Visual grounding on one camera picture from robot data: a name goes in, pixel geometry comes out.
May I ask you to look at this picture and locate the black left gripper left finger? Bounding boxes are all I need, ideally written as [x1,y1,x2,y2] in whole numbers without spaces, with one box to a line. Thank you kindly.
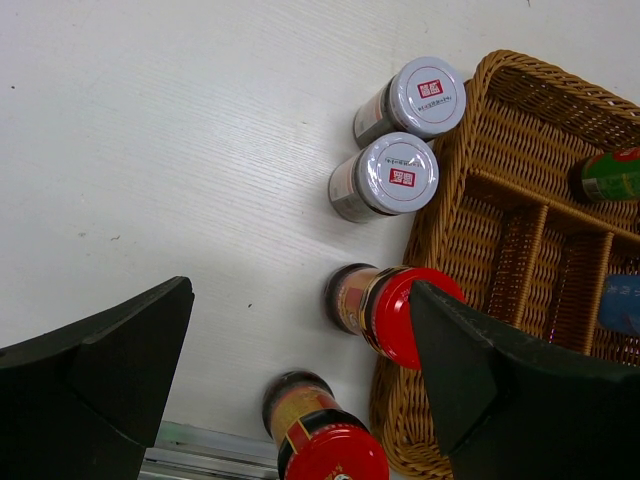
[1,276,194,479]

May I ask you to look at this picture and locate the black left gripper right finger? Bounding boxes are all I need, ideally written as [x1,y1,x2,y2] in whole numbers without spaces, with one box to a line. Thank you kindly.
[409,281,639,479]

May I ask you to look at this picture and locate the red lid sauce jar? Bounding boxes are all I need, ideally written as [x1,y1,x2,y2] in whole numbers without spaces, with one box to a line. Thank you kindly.
[262,370,390,480]
[323,263,466,370]

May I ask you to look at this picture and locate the green sauce bottle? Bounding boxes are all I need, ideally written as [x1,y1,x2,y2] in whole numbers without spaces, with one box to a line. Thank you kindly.
[568,147,639,204]

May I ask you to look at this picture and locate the white lid jar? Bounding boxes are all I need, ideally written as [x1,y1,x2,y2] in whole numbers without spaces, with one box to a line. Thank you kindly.
[353,57,467,148]
[328,132,439,223]

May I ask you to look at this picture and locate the silver lid salt shaker far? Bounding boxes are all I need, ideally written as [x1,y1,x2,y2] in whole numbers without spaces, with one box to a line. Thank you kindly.
[598,274,639,336]

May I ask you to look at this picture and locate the brown wicker basket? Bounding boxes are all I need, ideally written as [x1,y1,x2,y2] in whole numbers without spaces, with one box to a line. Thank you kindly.
[370,50,639,479]

